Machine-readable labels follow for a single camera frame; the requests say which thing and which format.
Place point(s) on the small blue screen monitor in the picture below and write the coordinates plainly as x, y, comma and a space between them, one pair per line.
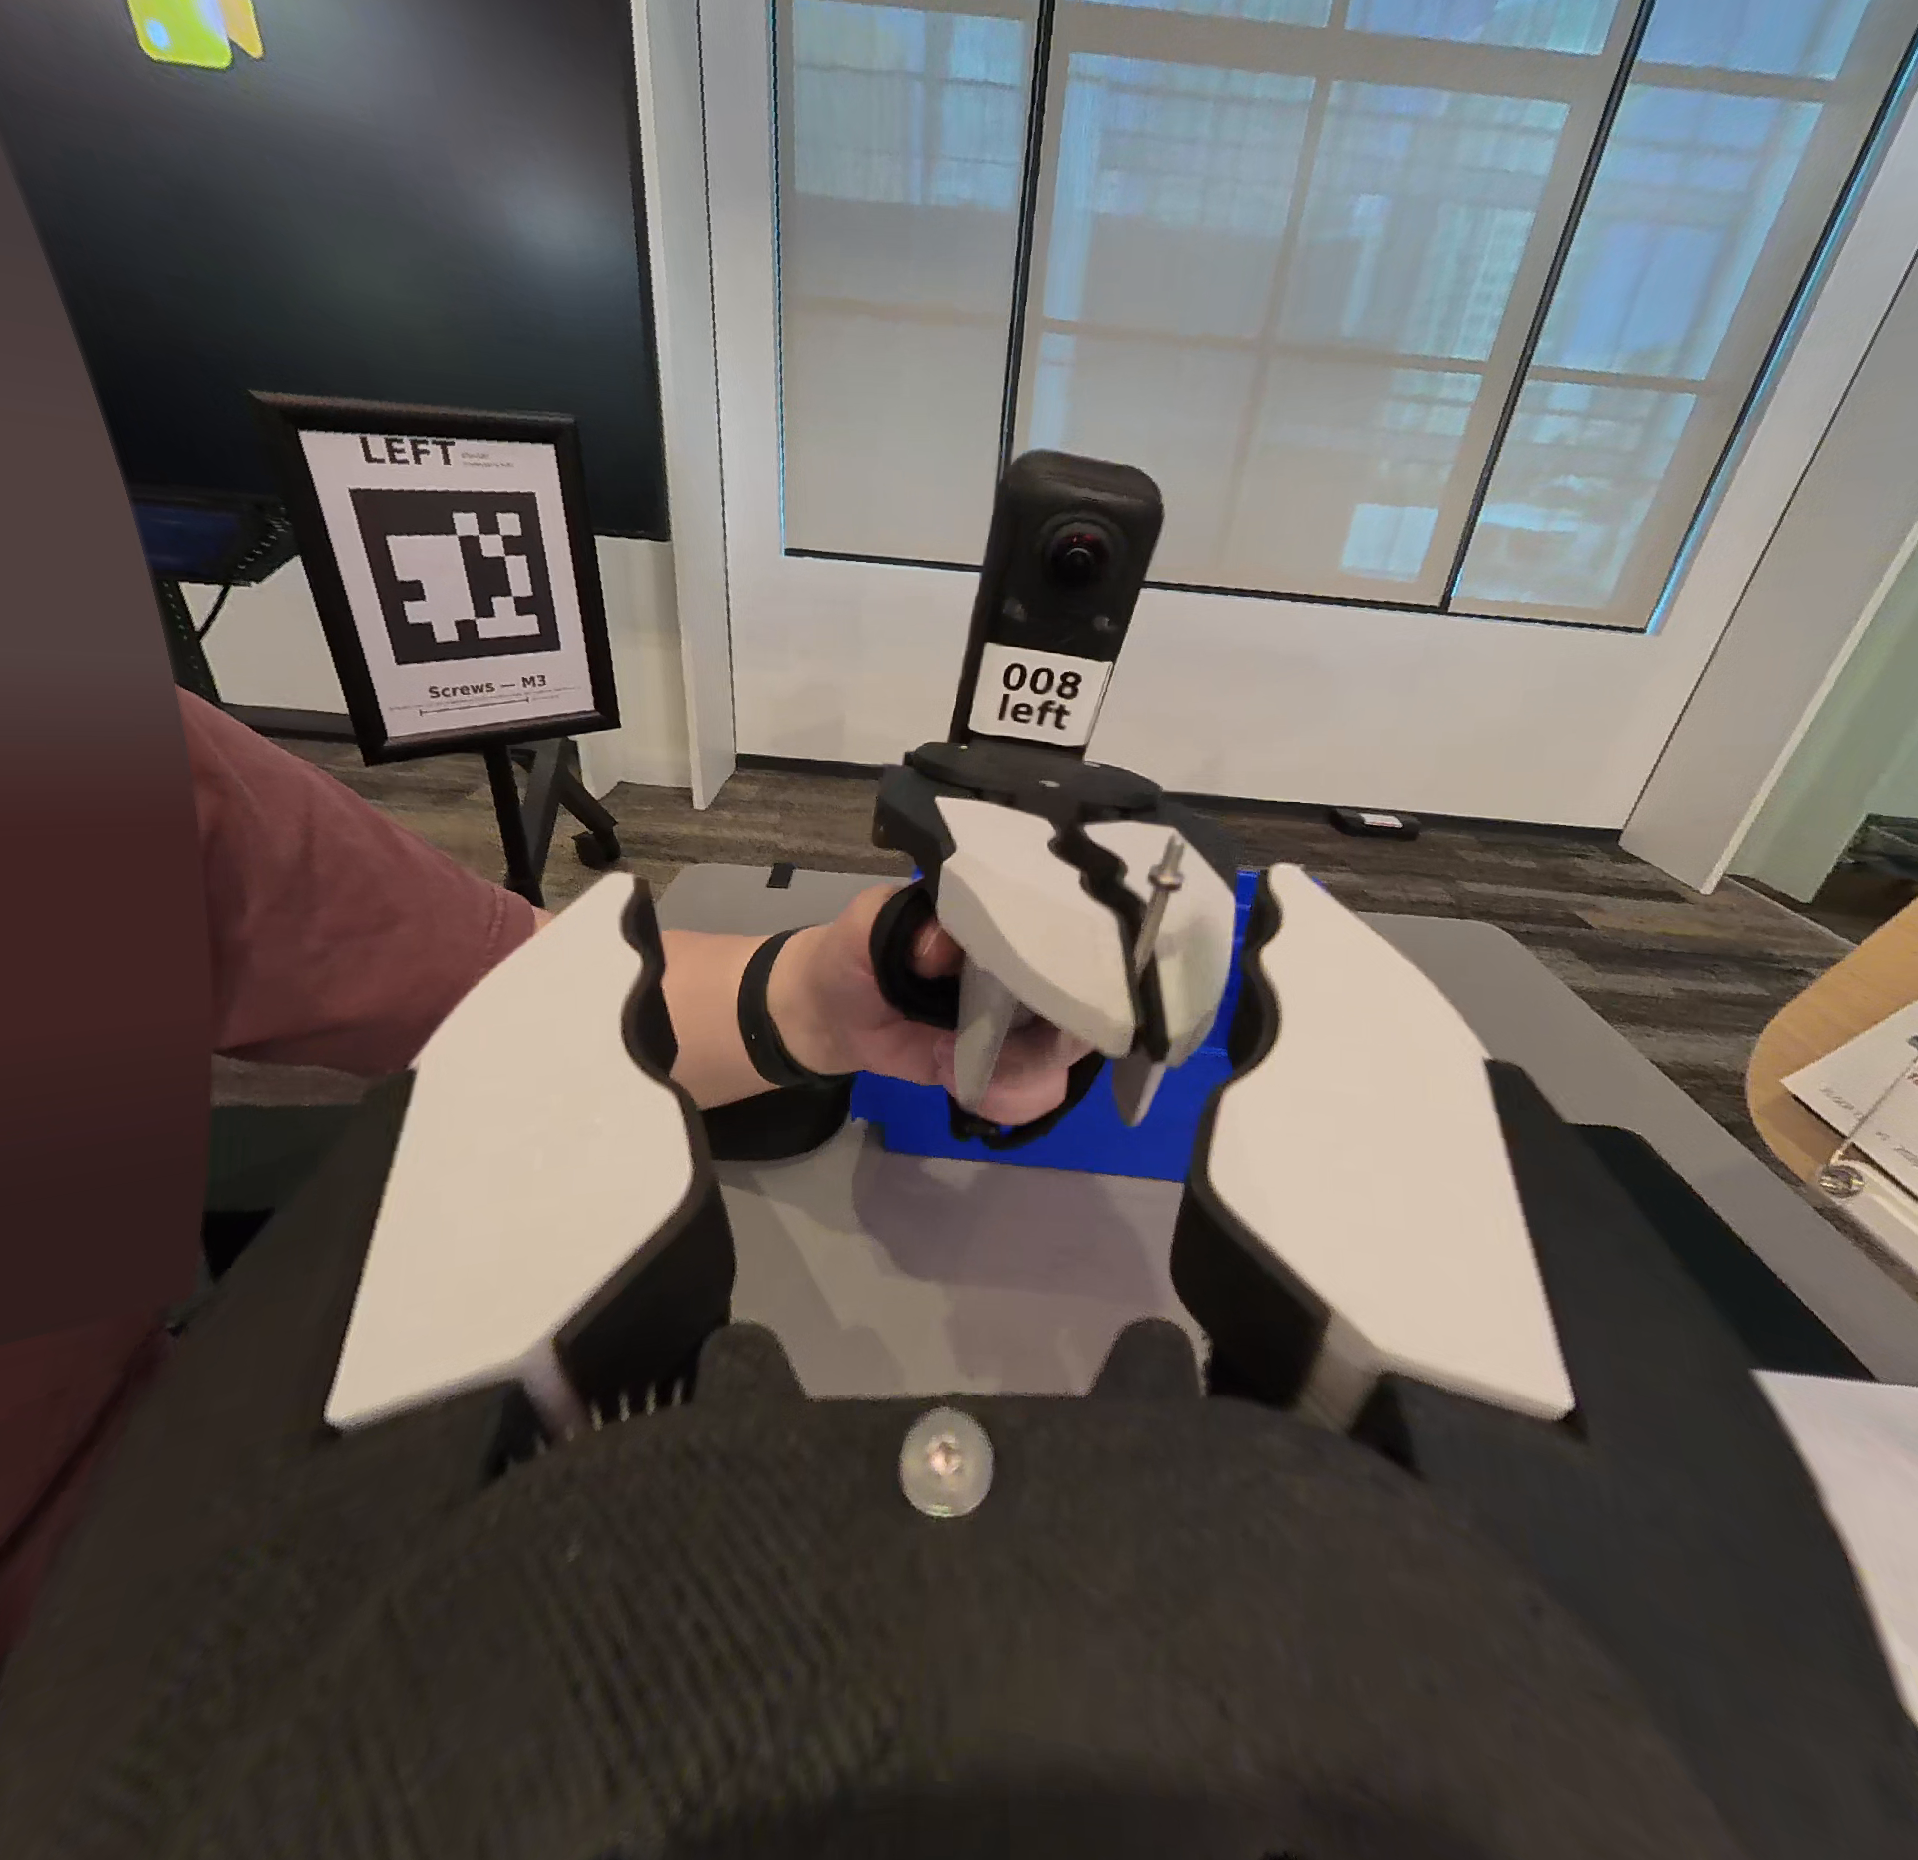
210, 539

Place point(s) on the silver bolt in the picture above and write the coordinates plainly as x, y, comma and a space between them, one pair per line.
1155, 961

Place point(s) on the black rectangular desk mat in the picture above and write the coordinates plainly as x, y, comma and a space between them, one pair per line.
1693, 1246

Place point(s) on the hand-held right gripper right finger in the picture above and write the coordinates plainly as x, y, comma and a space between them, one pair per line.
1379, 1155

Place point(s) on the dark patterned object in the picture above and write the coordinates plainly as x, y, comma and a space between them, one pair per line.
1887, 842

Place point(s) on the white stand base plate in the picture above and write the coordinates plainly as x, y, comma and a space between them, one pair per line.
1858, 1500

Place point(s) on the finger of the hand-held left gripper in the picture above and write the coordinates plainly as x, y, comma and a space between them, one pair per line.
1198, 961
1034, 916

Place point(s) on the framed marker sign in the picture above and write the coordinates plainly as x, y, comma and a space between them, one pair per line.
450, 570

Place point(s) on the blue plastic bin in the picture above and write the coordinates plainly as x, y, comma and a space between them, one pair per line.
1138, 1125

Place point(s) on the wooden backing board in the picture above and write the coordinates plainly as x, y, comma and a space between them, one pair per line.
1800, 1111

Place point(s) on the person's left forearm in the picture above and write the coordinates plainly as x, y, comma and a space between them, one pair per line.
712, 990

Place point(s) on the printed instruction sheet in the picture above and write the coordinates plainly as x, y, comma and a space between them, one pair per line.
1872, 1089

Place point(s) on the black office chair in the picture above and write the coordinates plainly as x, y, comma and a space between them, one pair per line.
270, 1186

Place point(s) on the black sign stand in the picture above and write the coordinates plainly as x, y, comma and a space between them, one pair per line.
518, 826

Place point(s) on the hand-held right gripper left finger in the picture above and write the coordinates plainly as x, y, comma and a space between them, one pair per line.
524, 1141

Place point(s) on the person's left hand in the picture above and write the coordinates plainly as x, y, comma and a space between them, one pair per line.
841, 990

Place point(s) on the small black floor box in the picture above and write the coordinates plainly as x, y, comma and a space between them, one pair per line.
1376, 824

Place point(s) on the large window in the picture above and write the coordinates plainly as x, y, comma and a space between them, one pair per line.
1198, 242

